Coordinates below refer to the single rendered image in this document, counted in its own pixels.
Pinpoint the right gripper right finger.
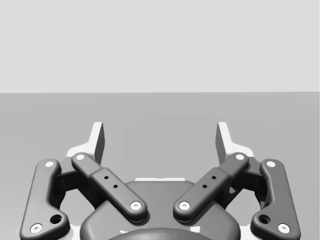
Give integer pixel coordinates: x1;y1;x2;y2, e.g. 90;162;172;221
172;121;302;240

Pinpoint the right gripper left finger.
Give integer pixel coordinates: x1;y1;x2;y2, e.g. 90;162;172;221
19;121;149;240

